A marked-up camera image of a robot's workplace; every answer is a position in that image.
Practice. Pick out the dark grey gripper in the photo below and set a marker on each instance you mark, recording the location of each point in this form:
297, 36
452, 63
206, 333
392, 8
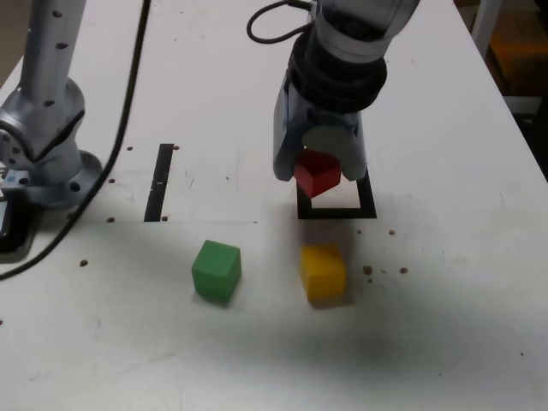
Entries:
329, 117

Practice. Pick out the red cube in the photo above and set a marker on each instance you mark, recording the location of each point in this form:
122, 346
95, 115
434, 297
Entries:
319, 175

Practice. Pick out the yellow cube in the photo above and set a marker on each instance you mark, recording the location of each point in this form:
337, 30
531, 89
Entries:
323, 274

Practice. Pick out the green cube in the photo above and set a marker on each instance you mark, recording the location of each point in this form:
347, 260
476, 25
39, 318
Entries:
214, 272

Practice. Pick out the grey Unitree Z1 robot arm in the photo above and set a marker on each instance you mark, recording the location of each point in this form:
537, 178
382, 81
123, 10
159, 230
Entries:
43, 107

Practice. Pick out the black tape square outline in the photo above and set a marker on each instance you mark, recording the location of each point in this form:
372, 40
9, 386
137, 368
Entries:
368, 201

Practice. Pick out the black tape strip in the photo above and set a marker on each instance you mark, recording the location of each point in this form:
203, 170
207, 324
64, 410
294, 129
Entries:
159, 184

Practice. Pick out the white connector with blue dot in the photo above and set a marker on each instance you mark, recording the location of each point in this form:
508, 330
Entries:
13, 177

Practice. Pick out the white metal frame leg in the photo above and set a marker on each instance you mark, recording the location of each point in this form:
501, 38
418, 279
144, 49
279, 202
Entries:
484, 25

